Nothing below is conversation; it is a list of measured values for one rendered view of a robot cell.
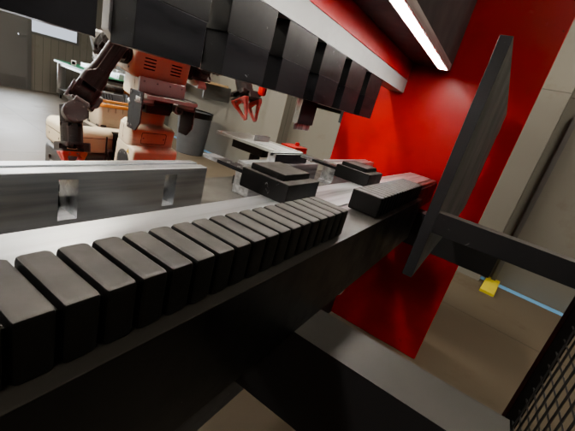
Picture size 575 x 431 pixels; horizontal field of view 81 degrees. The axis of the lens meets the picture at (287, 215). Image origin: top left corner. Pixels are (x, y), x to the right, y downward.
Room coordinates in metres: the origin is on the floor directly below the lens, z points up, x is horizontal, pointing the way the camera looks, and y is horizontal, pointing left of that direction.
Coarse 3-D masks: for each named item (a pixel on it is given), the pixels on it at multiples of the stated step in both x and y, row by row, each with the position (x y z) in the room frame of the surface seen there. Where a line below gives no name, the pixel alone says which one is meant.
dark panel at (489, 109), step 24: (504, 48) 0.62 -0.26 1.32; (504, 72) 0.71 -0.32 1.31; (480, 96) 0.62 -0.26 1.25; (504, 96) 0.98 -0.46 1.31; (480, 120) 0.65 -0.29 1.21; (456, 144) 0.62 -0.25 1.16; (480, 144) 0.88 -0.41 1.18; (456, 168) 0.61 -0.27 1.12; (480, 168) 1.43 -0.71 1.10; (456, 192) 0.80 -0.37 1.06; (432, 216) 0.62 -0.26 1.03; (432, 240) 0.72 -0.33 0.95; (408, 264) 0.62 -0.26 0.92
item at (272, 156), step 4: (272, 152) 1.05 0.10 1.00; (276, 152) 1.07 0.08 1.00; (280, 152) 1.09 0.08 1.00; (268, 156) 1.04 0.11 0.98; (272, 156) 1.03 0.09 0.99; (276, 156) 1.03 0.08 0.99; (280, 156) 1.05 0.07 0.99; (284, 156) 1.07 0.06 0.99; (288, 156) 1.10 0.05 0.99; (292, 156) 1.11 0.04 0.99; (296, 156) 1.14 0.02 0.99; (268, 160) 1.04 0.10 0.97; (272, 160) 1.03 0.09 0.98; (276, 160) 1.04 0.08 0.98; (280, 160) 1.06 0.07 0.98; (284, 160) 1.08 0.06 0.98; (288, 160) 1.10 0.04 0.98; (292, 160) 1.12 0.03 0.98; (296, 160) 1.14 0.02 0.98; (300, 160) 1.17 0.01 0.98; (304, 160) 1.19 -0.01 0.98
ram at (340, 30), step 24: (264, 0) 0.82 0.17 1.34; (288, 0) 0.89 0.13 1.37; (312, 0) 0.98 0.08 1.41; (336, 0) 1.08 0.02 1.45; (312, 24) 1.00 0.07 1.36; (336, 24) 1.11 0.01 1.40; (360, 24) 1.25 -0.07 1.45; (336, 48) 1.15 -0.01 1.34; (360, 48) 1.30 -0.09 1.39; (384, 48) 1.49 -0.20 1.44; (384, 72) 1.56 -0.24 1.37; (408, 72) 1.85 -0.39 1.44
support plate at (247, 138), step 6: (216, 132) 1.21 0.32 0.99; (222, 132) 1.20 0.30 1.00; (228, 132) 1.24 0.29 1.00; (234, 132) 1.28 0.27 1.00; (234, 138) 1.16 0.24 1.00; (240, 138) 1.17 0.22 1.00; (246, 138) 1.21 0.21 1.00; (252, 138) 1.25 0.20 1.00; (246, 144) 1.14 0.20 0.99; (252, 144) 1.13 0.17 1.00; (258, 144) 1.14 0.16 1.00; (276, 144) 1.27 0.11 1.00; (264, 150) 1.10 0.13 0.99; (270, 150) 1.09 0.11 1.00; (276, 150) 1.12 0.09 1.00; (294, 150) 1.24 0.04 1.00
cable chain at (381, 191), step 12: (396, 180) 0.87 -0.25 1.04; (408, 180) 0.93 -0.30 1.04; (360, 192) 0.62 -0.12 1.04; (372, 192) 0.64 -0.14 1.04; (384, 192) 0.67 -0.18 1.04; (396, 192) 0.70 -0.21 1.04; (408, 192) 0.79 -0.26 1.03; (348, 204) 0.63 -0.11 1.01; (360, 204) 0.62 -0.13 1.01; (372, 204) 0.61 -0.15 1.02; (384, 204) 0.63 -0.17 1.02; (396, 204) 0.72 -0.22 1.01; (372, 216) 0.61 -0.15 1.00
